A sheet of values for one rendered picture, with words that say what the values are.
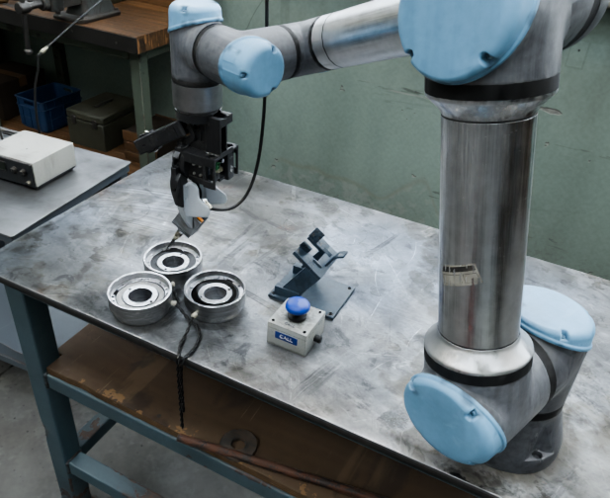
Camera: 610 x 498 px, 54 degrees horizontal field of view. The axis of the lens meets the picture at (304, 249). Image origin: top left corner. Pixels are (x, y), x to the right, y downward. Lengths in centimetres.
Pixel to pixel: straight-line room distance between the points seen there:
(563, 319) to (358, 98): 192
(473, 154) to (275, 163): 236
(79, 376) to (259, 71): 78
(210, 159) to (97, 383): 57
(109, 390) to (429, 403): 77
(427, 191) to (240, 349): 176
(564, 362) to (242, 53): 54
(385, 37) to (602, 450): 64
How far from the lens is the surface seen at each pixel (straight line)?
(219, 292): 107
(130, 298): 107
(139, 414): 124
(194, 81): 91
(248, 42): 81
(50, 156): 173
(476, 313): 62
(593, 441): 99
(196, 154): 95
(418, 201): 265
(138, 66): 247
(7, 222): 161
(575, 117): 240
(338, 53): 84
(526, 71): 53
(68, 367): 136
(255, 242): 122
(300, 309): 95
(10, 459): 196
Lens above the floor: 148
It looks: 34 degrees down
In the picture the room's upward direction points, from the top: 4 degrees clockwise
